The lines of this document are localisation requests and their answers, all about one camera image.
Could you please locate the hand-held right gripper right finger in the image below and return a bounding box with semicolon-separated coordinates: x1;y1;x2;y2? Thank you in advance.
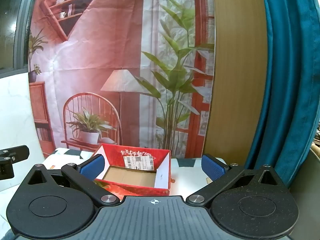
186;154;287;208

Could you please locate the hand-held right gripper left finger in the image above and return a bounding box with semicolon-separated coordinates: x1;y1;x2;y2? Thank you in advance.
24;154;121;208

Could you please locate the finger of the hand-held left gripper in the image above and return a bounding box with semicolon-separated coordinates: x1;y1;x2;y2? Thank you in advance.
0;145;30;180

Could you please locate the red strawberry print box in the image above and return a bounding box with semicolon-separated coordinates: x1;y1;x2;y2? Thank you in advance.
93;144;172;197

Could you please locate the light wooden board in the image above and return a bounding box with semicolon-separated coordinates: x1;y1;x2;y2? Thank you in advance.
205;0;269;170

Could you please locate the teal curtain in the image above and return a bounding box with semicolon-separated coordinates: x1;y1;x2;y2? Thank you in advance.
244;0;320;189

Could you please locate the printed room scene tapestry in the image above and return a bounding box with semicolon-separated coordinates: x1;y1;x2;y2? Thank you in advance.
27;0;215;159

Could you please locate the dark window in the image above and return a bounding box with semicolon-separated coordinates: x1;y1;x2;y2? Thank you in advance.
0;0;38;72

